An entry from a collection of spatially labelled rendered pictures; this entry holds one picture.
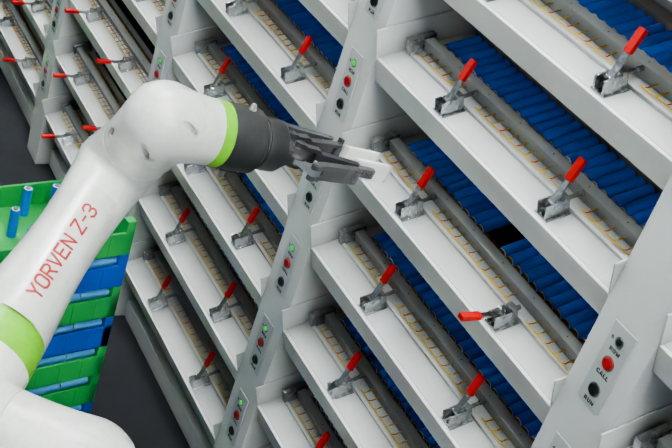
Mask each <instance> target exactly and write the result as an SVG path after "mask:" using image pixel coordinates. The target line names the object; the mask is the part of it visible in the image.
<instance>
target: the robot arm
mask: <svg viewBox="0 0 672 448"><path fill-rule="evenodd" d="M256 106H257V104H255V103H253V104H252V105H251V106H248V105H244V104H239V103H235V102H231V101H226V100H222V99H218V98H213V97H210V96H207V95H204V94H201V93H198V92H196V91H194V90H192V89H190V88H188V87H186V86H184V85H182V84H180V83H178V82H175V81H170V80H156V81H151V82H148V83H146V84H144V85H142V86H140V87H138V88H137V89H136V90H135V91H134V92H133V93H132V94H131V95H130V96H129V97H128V99H127V100H126V101H125V103H124V104H123V105H122V107H121V108H120V109H119V110H118V112H117V113H116V114H115V115H114V116H113V118H112V119H111V120H110V121H109V122H108V123H107V124H105V125H104V126H103V127H102V128H101V129H99V130H98V131H97V132H95V133H94V134H92V135H91V136H90V137H89V138H88V139H86V141H85V142H84V143H83V144H82V146H81V147H80V149H79V151H78V153H77V155H76V157H75V159H74V161H73V163H72V165H71V167H70V169H69V170H68V172H67V174H66V176H65V177H64V179H63V181H62V182H61V184H60V186H59V187H58V189H57V190H56V192H55V194H54V195H53V197H52V198H51V200H50V201H49V203H48V204H47V206H46V207H45V209H44V210H43V211H42V213H41V214H40V216H39V217H38V218H37V220H36V221H35V222H34V224H33V225H32V226H31V228H30V229H29V230H28V232H27V233H26V234H25V235H24V237H23V238H22V239H21V240H20V242H19V243H18V244H17V245H16V246H15V248H14V249H13V250H12V251H11V252H10V253H9V255H8V256H7V257H6V258H5V259H4V260H3V261H2V262H1V263H0V448H135V446H134V444H133V442H132V441H131V439H130V438H129V436H128V435H127V434H126V433H125V432H124V431H123V430H122V429H121V428H120V427H119V426H117V425H116V424H115V423H113V422H111V421H109V420H107V419H105V418H102V417H99V416H95V415H92V414H88V413H85V412H81V411H78V410H75V409H72V408H69V407H66V406H63V405H61V404H58V403H55V402H52V401H50V400H47V399H45V398H42V397H40V396H37V395H35V394H33V393H31V392H28V391H26V390H25V388H26V386H27V384H28V383H29V381H30V379H31V377H32V375H33V373H34V372H35V370H36V368H37V366H38V364H39V362H40V360H41V358H42V357H43V355H44V353H45V351H46V349H47V347H48V345H49V343H50V341H51V339H52V337H53V335H54V333H55V331H56V329H57V327H58V325H59V322H60V320H61V318H62V316H63V314H64V312H65V310H66V308H67V306H68V304H69V302H70V300H71V298H72V296H73V295H74V293H75V291H76V289H77V287H78V285H79V284H80V282H81V280H82V278H83V277H84V275H85V273H86V272H87V270H88V268H89V267H90V265H91V264H92V262H93V260H94V259H95V257H96V256H97V254H98V253H99V251H100V250H101V248H102V247H103V245H104V244H105V242H106V241H107V240H108V238H109V237H110V235H111V234H112V233H113V231H114V230H115V229H116V227H117V226H118V225H119V223H120V222H121V221H122V220H123V218H124V217H125V216H126V215H127V213H128V212H129V211H130V210H131V208H132V207H133V206H134V205H135V204H136V203H137V202H138V200H139V199H140V198H141V197H142V196H143V195H144V194H145V193H146V192H147V190H148V189H149V188H150V187H151V186H152V185H153V184H154V183H155V182H156V181H157V180H158V179H159V178H160V177H161V176H162V175H163V174H164V173H165V172H167V171H168V170H169V169H171V168H172V167H174V166H175V165H177V164H196V165H202V166H208V167H213V168H218V169H219V170H218V173H217V176H218V177H221V178H223V176H224V174H225V172H232V173H237V172H240V173H250V172H252V171H253V170H255V169H257V170H262V171H268V172H272V171H275V170H277V169H279V168H280V167H282V166H285V165H286V166H288V167H291V168H293V169H300V168H301V169H302V170H304V171H305V172H306V173H307V175H306V177H305V178H306V179H307V180H308V181H310V182H314V181H326V182H333V183H341V184H349V185H355V184H356V182H357V180H358V178H359V179H364V180H369V181H374V182H379V183H384V182H385V181H386V179H387V177H388V175H389V173H390V172H391V170H392V168H393V167H392V166H391V165H389V164H384V163H380V162H378V160H379V158H380V156H381V154H380V152H375V151H371V150H366V149H362V148H357V147H353V146H348V145H344V146H343V144H344V143H345V140H344V139H343V138H341V137H339V139H338V141H333V139H334V137H333V136H332V135H329V134H325V133H321V132H318V131H314V130H310V129H307V128H303V127H299V126H296V125H292V124H289V123H287V122H285V121H282V120H280V119H277V118H273V117H268V116H266V115H265V113H264V112H263V111H262V110H261V109H259V108H257V107H256ZM323 139H324V140H323Z"/></svg>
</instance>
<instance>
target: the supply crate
mask: <svg viewBox="0 0 672 448"><path fill-rule="evenodd" d="M62 181H63V180H53V181H43V182H33V183H23V184H14V185H4V186H0V263H1V262H2V261H3V260H4V259H5V258H6V257H7V256H8V255H9V253H10V252H11V251H12V250H13V249H14V248H15V246H16V245H17V244H18V243H19V242H20V240H21V239H22V238H23V237H24V235H25V234H26V233H27V229H28V227H30V226H32V225H33V224H34V222H35V221H36V220H37V218H38V217H39V216H40V214H41V213H42V211H43V210H44V209H45V207H46V206H47V204H48V203H49V200H50V195H51V190H52V185H53V184H54V183H58V184H61V182H62ZM24 186H31V187H32V188H33V192H32V197H31V203H30V208H29V213H28V216H26V217H22V216H20V217H19V222H18V228H17V233H16V237H15V238H9V237H7V236H6V233H7V228H8V222H9V216H10V211H11V207H13V206H17V207H19V208H20V204H21V199H22V193H23V188H24ZM136 225H137V221H136V219H135V218H134V217H133V216H131V217H125V218H123V220H122V221H121V222H120V223H119V225H118V226H117V227H116V229H115V230H114V231H113V233H112V234H111V235H110V237H109V238H108V240H107V241H106V242H105V244H104V245H103V247H102V248H101V250H100V251H99V253H98V254H97V256H96V257H95V259H100V258H107V257H113V256H120V255H126V254H130V250H131V246H132V242H133V238H134V234H135V229H136Z"/></svg>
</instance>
